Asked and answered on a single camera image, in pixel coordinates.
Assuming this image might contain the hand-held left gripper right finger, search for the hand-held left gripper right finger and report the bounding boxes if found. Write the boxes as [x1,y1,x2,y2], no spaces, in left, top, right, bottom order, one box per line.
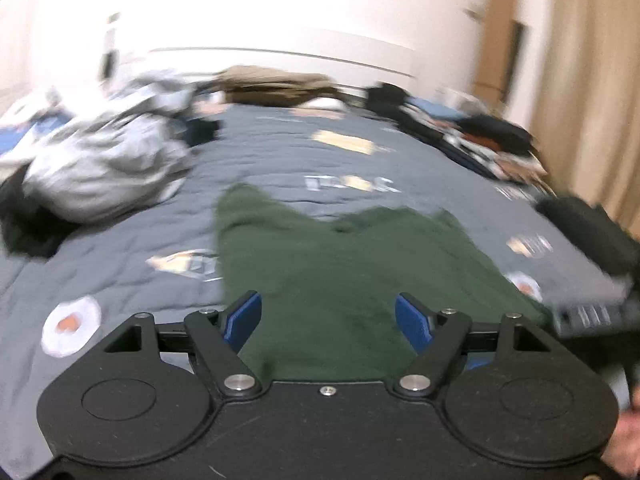
[391,291,557,402]

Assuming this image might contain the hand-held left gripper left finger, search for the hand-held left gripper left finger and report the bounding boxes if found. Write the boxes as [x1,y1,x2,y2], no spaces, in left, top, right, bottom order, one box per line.
[101,290,264,401]

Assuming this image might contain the green t-shirt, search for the green t-shirt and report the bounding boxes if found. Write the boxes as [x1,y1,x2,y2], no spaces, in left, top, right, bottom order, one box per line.
[214,184,551,382]

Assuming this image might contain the stack of folded clothes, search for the stack of folded clothes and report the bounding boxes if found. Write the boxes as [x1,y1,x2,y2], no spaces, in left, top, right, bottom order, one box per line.
[400,95,551,186]

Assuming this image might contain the pile of grey clothes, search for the pile of grey clothes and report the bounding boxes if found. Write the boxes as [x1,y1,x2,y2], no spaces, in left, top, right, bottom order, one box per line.
[0,72,201,223]

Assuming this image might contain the khaki clothes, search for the khaki clothes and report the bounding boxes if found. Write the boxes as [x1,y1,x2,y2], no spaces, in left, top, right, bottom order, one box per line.
[212,66,338,107]

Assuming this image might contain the person's right hand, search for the person's right hand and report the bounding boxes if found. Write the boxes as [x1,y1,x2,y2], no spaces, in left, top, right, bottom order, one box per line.
[605,402,640,476]

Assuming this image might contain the black cloth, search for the black cloth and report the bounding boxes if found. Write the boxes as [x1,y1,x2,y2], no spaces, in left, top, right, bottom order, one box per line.
[536,196,640,281]

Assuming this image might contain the grey printed quilt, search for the grey printed quilt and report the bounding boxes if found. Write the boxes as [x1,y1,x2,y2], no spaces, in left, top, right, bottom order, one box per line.
[0,105,631,480]

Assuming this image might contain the black garment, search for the black garment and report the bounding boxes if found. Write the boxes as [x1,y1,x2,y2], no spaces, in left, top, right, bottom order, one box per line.
[0,180,67,257]
[365,82,417,117]
[184,117,222,147]

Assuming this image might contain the white cloth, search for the white cloth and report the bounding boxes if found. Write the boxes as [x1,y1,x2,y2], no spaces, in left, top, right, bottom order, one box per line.
[299,97,347,112]

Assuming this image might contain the beige curtain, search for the beige curtain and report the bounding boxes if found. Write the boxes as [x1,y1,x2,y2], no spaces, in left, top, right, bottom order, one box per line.
[530,0,640,241]

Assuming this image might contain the white headboard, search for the white headboard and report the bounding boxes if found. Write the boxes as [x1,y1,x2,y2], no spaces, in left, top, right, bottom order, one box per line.
[115,42,418,92]

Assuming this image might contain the black panel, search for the black panel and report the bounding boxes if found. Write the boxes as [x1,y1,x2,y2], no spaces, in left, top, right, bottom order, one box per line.
[502,22,527,106]

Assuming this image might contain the tall flat cardboard box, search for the tall flat cardboard box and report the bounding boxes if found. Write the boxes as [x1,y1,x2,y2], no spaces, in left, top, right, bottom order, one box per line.
[472,0,521,106]

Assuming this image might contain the black wall-hung object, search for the black wall-hung object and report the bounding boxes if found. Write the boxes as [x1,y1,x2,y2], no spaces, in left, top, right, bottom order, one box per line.
[99,45,117,83]

